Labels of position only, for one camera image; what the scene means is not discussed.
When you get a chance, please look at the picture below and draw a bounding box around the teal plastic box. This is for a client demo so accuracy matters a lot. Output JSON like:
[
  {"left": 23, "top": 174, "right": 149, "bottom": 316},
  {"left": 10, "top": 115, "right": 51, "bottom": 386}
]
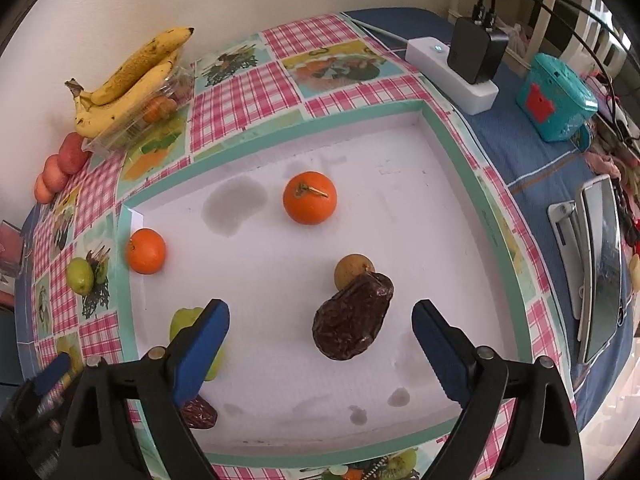
[{"left": 516, "top": 52, "right": 599, "bottom": 143}]

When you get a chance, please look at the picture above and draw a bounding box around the round brown fruit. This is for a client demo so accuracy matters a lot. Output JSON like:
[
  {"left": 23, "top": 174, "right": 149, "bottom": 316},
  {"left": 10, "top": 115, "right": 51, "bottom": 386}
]
[{"left": 334, "top": 253, "right": 375, "bottom": 291}]

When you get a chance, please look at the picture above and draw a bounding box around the dark brown date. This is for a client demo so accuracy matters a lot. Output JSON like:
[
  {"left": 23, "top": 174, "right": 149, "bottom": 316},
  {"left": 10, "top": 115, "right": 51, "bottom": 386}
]
[
  {"left": 179, "top": 395, "right": 219, "bottom": 430},
  {"left": 312, "top": 271, "right": 395, "bottom": 362}
]

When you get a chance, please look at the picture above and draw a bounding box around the pink checkered fruit-print tablecloth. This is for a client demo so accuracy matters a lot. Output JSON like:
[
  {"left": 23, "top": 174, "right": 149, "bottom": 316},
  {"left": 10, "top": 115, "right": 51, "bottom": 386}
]
[{"left": 15, "top": 12, "right": 576, "bottom": 480}]

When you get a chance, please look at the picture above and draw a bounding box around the green apple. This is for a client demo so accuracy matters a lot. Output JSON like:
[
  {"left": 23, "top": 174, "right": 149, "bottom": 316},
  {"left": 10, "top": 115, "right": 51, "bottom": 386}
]
[
  {"left": 66, "top": 258, "right": 96, "bottom": 295},
  {"left": 169, "top": 306, "right": 227, "bottom": 382}
]

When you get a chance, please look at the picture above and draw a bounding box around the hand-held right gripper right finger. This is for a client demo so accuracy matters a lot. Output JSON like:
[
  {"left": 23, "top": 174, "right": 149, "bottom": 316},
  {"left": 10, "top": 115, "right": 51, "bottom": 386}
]
[{"left": 411, "top": 299, "right": 586, "bottom": 480}]

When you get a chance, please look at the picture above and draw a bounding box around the white tray with teal rim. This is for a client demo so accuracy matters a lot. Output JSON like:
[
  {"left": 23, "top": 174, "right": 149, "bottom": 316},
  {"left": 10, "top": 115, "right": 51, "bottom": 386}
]
[{"left": 116, "top": 100, "right": 538, "bottom": 468}]

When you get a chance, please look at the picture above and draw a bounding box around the orange with stem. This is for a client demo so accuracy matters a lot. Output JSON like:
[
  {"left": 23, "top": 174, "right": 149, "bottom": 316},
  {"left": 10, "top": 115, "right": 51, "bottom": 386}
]
[{"left": 282, "top": 171, "right": 338, "bottom": 226}]

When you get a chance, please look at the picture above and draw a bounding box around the small tangerine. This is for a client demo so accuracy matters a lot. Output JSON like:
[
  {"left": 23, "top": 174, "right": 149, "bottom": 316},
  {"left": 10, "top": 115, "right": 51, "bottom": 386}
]
[{"left": 142, "top": 97, "right": 177, "bottom": 123}]

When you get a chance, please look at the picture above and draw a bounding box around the clear plastic fruit container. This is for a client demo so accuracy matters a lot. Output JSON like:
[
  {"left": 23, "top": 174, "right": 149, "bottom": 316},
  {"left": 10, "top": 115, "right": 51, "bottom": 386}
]
[{"left": 82, "top": 62, "right": 195, "bottom": 152}]

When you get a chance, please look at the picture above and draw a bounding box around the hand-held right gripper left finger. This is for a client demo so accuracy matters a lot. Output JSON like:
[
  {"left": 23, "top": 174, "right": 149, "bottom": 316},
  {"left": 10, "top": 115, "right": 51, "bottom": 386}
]
[{"left": 59, "top": 299, "right": 232, "bottom": 480}]

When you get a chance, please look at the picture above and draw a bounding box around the spotted yellow banana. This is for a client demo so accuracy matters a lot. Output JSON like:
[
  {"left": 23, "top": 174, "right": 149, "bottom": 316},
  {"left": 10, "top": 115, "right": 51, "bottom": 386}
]
[
  {"left": 74, "top": 57, "right": 179, "bottom": 139},
  {"left": 66, "top": 26, "right": 195, "bottom": 107}
]

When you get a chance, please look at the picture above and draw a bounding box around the silver tablet stand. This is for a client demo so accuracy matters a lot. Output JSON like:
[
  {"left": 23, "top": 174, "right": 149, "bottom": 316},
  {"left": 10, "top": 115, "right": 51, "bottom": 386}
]
[{"left": 547, "top": 200, "right": 588, "bottom": 321}]

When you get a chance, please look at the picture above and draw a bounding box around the red apple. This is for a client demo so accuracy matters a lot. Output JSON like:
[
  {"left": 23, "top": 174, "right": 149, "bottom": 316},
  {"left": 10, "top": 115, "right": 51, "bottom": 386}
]
[
  {"left": 42, "top": 155, "right": 68, "bottom": 193},
  {"left": 57, "top": 132, "right": 91, "bottom": 176},
  {"left": 34, "top": 174, "right": 55, "bottom": 204}
]

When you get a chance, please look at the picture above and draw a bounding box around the white power strip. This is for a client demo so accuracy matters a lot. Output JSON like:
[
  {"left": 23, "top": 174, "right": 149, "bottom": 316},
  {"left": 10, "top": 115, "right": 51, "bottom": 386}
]
[{"left": 405, "top": 36, "right": 500, "bottom": 116}]

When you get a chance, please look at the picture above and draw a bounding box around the tablet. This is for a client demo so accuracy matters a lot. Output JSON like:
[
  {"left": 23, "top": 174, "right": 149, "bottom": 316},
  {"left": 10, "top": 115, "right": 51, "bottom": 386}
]
[{"left": 575, "top": 174, "right": 626, "bottom": 365}]

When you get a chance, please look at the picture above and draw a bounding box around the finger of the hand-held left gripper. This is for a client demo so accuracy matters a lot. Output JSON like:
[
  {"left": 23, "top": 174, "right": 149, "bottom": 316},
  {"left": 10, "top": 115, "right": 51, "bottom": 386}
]
[{"left": 20, "top": 352, "right": 75, "bottom": 411}]

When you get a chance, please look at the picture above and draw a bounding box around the white chair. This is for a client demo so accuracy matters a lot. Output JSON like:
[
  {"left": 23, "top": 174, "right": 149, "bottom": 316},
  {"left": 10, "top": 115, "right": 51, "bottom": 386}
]
[{"left": 525, "top": 0, "right": 633, "bottom": 81}]

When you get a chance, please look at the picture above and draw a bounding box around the white power cord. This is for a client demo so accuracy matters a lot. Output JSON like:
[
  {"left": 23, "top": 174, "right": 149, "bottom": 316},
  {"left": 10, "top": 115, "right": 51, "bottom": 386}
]
[{"left": 350, "top": 19, "right": 413, "bottom": 46}]

